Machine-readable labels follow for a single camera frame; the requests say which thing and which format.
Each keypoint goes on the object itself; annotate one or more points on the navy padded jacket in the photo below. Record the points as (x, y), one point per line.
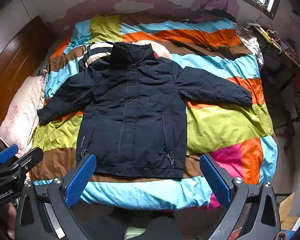
(130, 110)

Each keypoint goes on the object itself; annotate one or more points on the grey printed cloth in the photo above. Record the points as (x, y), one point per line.
(251, 43)

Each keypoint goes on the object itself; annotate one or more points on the cluttered dark desk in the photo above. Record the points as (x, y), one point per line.
(277, 55)

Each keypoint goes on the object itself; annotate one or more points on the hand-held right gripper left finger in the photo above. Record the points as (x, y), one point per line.
(80, 177)

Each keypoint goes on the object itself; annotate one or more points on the pale pink floral pillow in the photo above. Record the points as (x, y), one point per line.
(22, 115)

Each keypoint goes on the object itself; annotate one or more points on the cream navy red jacket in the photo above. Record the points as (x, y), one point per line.
(162, 51)

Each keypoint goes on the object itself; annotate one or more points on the colourful patchwork blanket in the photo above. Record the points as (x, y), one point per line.
(227, 120)

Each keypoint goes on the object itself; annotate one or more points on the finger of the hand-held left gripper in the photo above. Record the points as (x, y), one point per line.
(31, 156)
(7, 153)

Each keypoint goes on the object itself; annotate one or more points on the brown wooden headboard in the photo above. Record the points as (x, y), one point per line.
(17, 55)

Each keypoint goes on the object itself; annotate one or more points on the dark clothes pile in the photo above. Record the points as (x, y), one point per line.
(215, 14)

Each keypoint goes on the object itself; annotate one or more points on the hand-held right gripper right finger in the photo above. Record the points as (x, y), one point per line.
(216, 180)

